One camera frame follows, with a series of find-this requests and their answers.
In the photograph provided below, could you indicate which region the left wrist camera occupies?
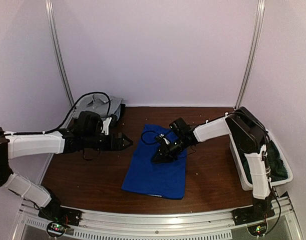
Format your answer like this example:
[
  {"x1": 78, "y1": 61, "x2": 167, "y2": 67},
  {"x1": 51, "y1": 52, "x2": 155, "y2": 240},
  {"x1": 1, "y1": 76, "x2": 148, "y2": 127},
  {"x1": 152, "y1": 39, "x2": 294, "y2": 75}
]
[{"x1": 101, "y1": 116, "x2": 115, "y2": 136}]

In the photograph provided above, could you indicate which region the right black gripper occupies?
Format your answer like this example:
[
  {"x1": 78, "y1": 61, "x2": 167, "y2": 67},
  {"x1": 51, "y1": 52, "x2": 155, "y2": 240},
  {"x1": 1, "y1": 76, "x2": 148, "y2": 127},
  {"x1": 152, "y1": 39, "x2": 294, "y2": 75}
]
[{"x1": 152, "y1": 136, "x2": 188, "y2": 164}]

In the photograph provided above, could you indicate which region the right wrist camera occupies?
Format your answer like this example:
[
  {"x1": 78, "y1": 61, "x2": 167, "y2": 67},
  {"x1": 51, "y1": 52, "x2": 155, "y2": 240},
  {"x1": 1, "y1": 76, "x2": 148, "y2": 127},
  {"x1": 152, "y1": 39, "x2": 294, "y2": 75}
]
[{"x1": 155, "y1": 134, "x2": 170, "y2": 145}]

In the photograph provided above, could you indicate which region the grey polo shirt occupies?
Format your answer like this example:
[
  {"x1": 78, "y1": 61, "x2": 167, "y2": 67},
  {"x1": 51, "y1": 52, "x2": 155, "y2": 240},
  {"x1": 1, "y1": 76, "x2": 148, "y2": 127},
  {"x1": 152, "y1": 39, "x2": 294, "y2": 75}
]
[{"x1": 73, "y1": 93, "x2": 123, "y2": 120}]

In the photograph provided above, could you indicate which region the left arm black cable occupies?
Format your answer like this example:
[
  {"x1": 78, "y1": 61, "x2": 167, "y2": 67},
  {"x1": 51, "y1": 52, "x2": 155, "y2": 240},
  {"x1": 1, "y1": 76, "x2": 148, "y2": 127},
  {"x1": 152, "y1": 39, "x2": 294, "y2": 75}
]
[{"x1": 2, "y1": 91, "x2": 113, "y2": 137}]

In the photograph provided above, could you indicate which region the right aluminium frame post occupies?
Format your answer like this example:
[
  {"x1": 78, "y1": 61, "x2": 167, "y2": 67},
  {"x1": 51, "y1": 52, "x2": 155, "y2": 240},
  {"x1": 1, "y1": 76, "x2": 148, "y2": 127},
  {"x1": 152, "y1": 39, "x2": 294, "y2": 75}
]
[{"x1": 234, "y1": 0, "x2": 265, "y2": 109}]

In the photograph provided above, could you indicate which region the front aluminium rail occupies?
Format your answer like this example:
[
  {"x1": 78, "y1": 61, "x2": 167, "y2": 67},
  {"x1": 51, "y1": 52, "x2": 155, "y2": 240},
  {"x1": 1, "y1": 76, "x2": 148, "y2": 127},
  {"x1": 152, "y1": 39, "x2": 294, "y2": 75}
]
[{"x1": 10, "y1": 196, "x2": 303, "y2": 240}]

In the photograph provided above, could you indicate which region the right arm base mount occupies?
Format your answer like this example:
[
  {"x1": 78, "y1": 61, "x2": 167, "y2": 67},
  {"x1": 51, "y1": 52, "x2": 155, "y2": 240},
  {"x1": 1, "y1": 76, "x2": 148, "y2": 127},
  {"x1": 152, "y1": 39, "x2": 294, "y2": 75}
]
[{"x1": 231, "y1": 204, "x2": 275, "y2": 226}]

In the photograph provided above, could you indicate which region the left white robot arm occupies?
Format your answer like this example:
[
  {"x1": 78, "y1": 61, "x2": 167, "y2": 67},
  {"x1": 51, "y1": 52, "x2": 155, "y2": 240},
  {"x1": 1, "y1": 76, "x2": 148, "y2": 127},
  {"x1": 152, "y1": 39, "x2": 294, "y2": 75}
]
[{"x1": 0, "y1": 111, "x2": 133, "y2": 222}]

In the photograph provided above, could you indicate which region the left aluminium frame post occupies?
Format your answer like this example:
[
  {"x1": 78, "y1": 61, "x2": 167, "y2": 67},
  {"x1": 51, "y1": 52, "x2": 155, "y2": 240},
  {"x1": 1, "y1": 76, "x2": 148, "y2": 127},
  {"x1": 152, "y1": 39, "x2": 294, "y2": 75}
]
[{"x1": 45, "y1": 0, "x2": 74, "y2": 107}]

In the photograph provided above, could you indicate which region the white laundry basket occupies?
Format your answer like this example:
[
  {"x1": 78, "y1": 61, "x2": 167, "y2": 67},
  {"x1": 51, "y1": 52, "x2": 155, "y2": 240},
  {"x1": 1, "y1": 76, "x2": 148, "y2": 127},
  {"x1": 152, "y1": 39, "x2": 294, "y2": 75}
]
[{"x1": 229, "y1": 131, "x2": 293, "y2": 191}]

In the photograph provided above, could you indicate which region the aluminium frame post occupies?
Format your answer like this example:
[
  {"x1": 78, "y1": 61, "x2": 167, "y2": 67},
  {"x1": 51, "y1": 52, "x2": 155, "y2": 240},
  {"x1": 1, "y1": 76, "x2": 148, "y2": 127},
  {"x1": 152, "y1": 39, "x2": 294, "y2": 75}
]
[
  {"x1": 234, "y1": 0, "x2": 265, "y2": 109},
  {"x1": 45, "y1": 0, "x2": 74, "y2": 107}
]

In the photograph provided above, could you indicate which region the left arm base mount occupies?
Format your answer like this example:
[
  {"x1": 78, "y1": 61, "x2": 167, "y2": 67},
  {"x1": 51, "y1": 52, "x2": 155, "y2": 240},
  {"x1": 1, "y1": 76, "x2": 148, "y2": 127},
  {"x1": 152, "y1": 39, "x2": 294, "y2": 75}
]
[{"x1": 38, "y1": 206, "x2": 82, "y2": 226}]

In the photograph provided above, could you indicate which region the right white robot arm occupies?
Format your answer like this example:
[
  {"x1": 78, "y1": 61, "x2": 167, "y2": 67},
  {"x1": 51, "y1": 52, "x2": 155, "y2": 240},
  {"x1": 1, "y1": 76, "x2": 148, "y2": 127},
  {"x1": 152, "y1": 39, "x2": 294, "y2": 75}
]
[{"x1": 151, "y1": 106, "x2": 273, "y2": 221}]

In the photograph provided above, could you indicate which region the blue garment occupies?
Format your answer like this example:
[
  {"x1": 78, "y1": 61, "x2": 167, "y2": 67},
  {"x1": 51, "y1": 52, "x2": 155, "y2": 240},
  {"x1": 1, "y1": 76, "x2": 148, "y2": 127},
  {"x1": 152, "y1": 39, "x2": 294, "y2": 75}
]
[{"x1": 121, "y1": 124, "x2": 187, "y2": 200}]

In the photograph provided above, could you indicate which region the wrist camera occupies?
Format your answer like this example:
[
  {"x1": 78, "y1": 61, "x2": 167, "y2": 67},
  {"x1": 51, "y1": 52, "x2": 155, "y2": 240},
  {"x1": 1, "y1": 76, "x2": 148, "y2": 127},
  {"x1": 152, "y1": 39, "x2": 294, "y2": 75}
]
[
  {"x1": 101, "y1": 116, "x2": 115, "y2": 136},
  {"x1": 155, "y1": 134, "x2": 170, "y2": 145}
]

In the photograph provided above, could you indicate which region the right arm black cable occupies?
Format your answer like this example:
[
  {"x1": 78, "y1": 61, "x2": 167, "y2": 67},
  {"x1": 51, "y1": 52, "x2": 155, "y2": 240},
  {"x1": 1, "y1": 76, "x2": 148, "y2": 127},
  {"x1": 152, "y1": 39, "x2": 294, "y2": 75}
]
[{"x1": 140, "y1": 129, "x2": 173, "y2": 146}]

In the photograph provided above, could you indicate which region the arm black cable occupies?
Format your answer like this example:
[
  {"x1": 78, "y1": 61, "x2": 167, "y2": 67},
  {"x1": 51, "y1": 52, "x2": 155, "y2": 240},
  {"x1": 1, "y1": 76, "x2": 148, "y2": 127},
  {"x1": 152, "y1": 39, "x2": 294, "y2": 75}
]
[
  {"x1": 140, "y1": 129, "x2": 173, "y2": 146},
  {"x1": 2, "y1": 91, "x2": 113, "y2": 137}
]

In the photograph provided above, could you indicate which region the black garment in basket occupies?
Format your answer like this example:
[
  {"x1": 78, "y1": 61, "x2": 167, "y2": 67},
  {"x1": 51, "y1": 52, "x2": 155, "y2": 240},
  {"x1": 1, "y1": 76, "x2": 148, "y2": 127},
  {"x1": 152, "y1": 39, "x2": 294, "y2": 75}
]
[{"x1": 238, "y1": 140, "x2": 288, "y2": 184}]

